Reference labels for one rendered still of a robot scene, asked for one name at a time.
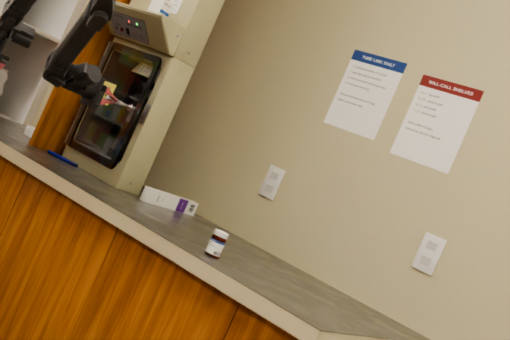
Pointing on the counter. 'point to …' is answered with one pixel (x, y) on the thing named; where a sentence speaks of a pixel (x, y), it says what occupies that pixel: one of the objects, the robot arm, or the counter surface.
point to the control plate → (130, 26)
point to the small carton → (158, 4)
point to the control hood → (152, 21)
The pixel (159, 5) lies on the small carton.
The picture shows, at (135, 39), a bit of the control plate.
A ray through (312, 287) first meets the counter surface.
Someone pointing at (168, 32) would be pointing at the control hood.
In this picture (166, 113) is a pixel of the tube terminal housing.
